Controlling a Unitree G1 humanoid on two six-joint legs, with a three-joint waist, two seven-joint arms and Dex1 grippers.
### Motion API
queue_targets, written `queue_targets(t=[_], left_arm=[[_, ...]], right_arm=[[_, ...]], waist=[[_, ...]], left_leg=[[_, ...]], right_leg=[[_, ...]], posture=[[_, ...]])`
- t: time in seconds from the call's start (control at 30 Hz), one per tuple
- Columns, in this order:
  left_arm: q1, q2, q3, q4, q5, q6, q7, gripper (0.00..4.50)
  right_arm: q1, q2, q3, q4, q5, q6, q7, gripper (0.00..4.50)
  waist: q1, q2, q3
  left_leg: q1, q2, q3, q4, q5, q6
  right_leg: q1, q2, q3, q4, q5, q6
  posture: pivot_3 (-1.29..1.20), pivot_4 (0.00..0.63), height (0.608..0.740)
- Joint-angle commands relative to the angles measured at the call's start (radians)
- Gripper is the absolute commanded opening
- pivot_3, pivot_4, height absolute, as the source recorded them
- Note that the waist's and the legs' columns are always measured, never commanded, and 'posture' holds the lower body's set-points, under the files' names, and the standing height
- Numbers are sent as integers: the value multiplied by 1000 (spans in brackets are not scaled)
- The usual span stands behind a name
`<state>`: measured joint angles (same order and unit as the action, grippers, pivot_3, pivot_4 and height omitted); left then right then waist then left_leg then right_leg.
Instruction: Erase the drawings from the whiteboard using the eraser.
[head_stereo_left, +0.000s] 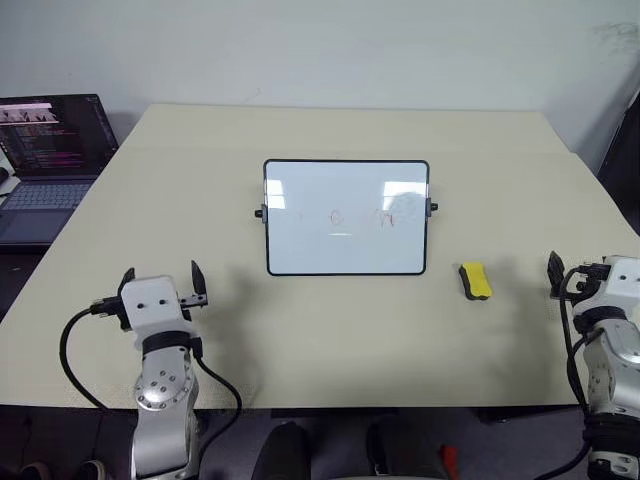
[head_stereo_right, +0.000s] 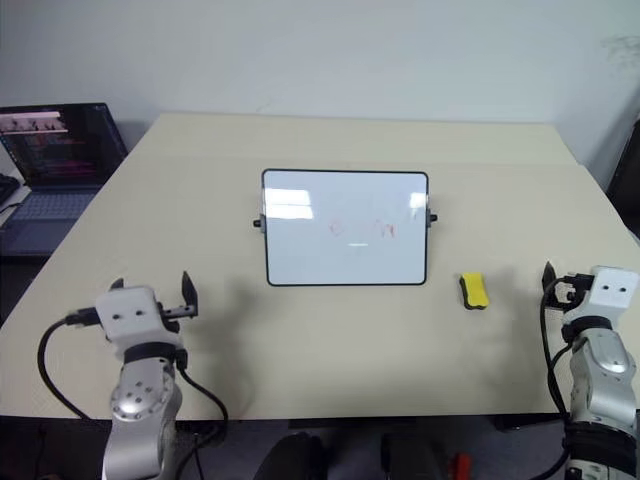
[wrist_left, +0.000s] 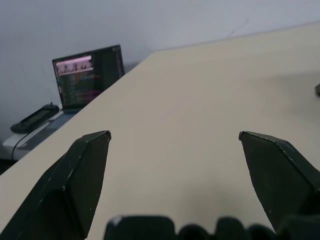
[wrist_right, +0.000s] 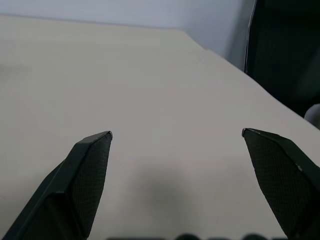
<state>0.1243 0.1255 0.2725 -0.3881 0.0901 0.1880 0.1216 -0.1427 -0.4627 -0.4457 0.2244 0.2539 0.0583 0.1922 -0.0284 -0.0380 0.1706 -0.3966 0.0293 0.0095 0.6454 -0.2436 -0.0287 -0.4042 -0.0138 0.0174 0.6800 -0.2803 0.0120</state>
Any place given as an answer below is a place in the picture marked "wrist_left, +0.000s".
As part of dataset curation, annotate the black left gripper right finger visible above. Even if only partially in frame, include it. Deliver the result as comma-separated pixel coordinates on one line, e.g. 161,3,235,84
238,130,320,235

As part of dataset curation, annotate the open black laptop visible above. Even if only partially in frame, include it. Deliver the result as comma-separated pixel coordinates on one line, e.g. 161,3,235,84
15,44,126,150

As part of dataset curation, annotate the black handheld controller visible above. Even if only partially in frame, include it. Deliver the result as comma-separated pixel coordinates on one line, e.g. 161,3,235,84
10,102,60,134

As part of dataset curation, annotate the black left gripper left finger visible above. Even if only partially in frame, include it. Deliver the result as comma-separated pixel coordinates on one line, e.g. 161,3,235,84
0,130,112,240

